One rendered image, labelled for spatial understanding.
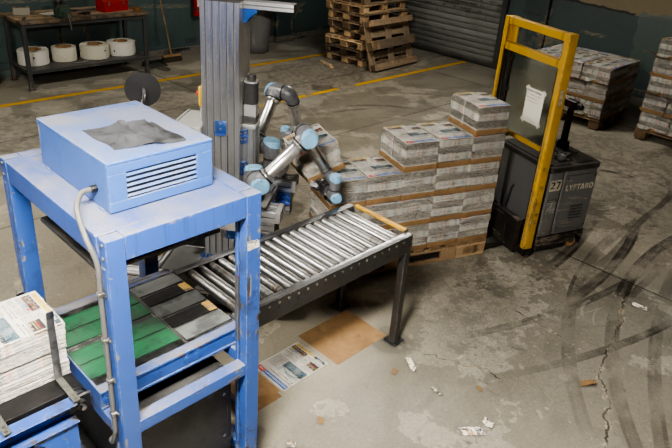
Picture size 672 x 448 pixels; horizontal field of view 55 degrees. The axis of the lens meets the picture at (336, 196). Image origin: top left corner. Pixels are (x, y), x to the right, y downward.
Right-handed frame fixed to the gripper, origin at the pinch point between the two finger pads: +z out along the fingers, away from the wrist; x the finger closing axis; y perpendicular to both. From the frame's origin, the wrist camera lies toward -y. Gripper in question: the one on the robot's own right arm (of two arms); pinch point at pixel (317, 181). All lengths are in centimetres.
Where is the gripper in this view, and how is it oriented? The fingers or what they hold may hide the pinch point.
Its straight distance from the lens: 451.4
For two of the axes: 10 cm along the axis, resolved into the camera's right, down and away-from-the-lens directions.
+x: -8.8, 4.1, -2.3
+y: -2.3, -8.1, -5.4
